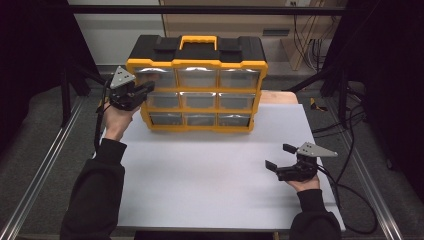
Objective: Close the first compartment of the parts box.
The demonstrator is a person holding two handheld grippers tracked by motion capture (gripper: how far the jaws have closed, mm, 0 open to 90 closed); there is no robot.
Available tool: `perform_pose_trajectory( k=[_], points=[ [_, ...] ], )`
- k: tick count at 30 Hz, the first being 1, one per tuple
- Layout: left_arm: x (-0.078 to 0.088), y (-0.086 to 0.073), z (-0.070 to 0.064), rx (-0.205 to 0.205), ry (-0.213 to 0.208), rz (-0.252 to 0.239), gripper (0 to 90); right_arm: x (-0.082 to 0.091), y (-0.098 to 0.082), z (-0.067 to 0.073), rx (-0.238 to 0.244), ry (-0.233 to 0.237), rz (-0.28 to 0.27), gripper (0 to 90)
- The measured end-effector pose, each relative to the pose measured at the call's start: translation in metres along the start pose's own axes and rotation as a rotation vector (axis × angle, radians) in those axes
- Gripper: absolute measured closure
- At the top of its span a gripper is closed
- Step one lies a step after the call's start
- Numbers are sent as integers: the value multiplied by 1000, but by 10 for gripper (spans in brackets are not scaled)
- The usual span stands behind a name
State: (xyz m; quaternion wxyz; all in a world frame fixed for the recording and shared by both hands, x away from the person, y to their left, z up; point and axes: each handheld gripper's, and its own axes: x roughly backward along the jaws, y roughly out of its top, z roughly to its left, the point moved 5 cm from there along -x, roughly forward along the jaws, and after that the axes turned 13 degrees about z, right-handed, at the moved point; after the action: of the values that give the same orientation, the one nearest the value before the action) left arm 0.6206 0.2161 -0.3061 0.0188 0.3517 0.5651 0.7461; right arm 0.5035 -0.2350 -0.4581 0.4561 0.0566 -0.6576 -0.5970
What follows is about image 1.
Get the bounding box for clear plastic drawer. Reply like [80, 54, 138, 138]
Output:
[134, 68, 178, 89]

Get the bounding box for person's right hand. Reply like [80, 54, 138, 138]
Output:
[286, 174, 321, 193]

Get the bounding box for white foam mat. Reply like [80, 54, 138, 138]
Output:
[96, 100, 346, 233]

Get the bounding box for black crossbar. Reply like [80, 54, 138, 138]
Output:
[68, 4, 348, 16]

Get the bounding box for black curtain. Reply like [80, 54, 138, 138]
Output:
[0, 0, 98, 154]
[321, 0, 424, 201]

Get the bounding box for aluminium rail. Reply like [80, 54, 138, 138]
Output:
[324, 99, 404, 240]
[0, 96, 84, 240]

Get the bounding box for person's left hand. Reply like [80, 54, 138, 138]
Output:
[101, 101, 141, 142]

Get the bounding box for hanging black cables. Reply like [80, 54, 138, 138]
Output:
[293, 14, 331, 73]

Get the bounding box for black floor cables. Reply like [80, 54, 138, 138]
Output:
[313, 83, 368, 139]

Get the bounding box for black frame post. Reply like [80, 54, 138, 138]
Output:
[337, 66, 349, 129]

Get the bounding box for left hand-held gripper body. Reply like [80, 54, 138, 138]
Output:
[108, 65, 145, 112]

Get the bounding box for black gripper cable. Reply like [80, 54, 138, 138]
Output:
[93, 78, 113, 153]
[316, 163, 379, 235]

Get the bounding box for yellow black drawer organizer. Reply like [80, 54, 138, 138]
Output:
[125, 34, 269, 134]

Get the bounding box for grid of clear drawers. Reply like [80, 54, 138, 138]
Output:
[133, 67, 262, 127]

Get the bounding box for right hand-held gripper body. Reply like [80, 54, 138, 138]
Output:
[275, 141, 339, 183]

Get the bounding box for right yellow table clamp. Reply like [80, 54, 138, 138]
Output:
[309, 97, 328, 113]

